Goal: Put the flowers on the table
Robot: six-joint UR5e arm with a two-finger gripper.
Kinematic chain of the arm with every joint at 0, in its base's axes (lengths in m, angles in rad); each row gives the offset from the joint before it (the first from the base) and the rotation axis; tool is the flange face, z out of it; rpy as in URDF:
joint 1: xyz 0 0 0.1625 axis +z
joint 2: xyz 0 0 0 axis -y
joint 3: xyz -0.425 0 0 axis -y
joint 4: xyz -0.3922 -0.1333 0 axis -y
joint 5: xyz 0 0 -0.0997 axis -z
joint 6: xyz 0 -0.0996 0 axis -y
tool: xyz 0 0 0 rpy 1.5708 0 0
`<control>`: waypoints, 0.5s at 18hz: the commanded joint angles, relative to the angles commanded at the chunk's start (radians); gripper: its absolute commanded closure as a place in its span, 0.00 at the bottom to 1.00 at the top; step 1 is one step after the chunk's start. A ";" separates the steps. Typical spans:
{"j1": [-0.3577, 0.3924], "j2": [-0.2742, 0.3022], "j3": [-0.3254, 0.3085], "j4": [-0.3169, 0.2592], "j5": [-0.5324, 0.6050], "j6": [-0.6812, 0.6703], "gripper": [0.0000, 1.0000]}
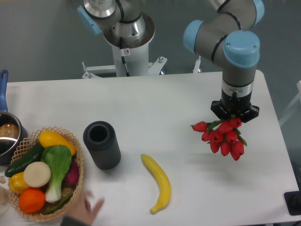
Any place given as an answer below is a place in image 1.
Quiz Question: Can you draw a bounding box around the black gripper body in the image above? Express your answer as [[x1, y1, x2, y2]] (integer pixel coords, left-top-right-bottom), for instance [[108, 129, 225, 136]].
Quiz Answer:
[[221, 81, 253, 114]]

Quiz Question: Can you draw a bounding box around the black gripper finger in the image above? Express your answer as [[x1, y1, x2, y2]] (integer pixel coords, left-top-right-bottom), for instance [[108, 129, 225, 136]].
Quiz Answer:
[[210, 101, 230, 120], [238, 105, 260, 123]]

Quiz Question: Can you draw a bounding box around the red tulip bouquet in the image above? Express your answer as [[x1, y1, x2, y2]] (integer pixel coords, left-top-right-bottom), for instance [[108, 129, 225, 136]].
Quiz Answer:
[[190, 115, 247, 161]]

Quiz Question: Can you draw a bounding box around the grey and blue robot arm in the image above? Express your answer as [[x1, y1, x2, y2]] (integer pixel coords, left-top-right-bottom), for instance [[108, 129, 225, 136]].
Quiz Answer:
[[183, 0, 265, 123]]

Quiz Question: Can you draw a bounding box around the grey sleeve forearm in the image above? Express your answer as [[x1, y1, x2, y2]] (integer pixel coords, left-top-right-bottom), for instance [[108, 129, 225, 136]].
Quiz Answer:
[[60, 215, 91, 226]]

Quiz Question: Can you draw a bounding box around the person's hand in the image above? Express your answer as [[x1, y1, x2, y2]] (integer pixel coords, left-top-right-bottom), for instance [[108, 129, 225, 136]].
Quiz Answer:
[[66, 190, 105, 226]]

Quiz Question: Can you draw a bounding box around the yellow banana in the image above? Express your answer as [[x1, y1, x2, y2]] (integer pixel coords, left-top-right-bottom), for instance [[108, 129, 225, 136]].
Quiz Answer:
[[141, 154, 171, 215]]

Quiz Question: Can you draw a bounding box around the black device at edge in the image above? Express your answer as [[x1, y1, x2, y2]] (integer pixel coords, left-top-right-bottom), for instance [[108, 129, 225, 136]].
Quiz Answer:
[[284, 191, 301, 216]]

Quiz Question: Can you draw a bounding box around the dark grey ribbed vase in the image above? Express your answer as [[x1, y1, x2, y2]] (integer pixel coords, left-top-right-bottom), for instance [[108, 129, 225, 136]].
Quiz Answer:
[[83, 121, 121, 170]]

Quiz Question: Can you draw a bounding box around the purple radish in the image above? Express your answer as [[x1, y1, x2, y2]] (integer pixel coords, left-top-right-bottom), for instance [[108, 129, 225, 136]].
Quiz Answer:
[[64, 159, 79, 186]]

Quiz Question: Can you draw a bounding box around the green bok choy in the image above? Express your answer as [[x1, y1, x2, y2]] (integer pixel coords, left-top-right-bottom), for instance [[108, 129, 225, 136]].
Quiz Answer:
[[41, 145, 72, 203]]

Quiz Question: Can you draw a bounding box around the yellow squash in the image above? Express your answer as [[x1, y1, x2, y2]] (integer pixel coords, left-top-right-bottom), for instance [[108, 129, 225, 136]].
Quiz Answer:
[[39, 130, 77, 156]]

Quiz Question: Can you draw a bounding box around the green chili pepper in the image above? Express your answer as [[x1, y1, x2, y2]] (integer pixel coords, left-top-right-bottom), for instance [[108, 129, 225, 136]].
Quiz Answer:
[[43, 192, 73, 215]]

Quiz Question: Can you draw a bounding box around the green cucumber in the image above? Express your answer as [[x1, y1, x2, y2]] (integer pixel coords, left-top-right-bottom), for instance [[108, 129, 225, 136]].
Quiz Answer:
[[5, 142, 44, 178]]

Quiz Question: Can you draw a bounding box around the round beige bun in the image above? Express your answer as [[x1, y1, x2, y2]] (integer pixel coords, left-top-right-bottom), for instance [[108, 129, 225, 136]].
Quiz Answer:
[[24, 161, 51, 188]]

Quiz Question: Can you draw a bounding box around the orange fruit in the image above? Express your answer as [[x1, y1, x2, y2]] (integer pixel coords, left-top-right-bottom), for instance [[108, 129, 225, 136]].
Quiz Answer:
[[18, 188, 45, 213]]

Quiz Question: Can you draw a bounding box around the yellow bell pepper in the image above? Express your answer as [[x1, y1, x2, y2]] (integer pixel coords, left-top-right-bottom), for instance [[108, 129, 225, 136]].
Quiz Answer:
[[8, 172, 30, 194]]

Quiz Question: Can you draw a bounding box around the white frame at right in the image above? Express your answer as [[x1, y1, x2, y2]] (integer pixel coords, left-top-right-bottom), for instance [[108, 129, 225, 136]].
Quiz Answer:
[[278, 81, 301, 127]]

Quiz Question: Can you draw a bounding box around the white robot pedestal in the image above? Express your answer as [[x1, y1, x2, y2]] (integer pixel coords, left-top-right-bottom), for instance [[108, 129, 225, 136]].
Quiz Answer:
[[82, 43, 167, 79]]

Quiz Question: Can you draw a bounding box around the black cable on pedestal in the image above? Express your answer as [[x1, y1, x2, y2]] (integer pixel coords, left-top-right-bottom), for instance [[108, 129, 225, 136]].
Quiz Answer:
[[119, 37, 131, 77]]

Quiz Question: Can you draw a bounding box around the blue handled saucepan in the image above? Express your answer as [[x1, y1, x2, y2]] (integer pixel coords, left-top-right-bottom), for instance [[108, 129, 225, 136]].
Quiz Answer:
[[0, 70, 28, 166]]

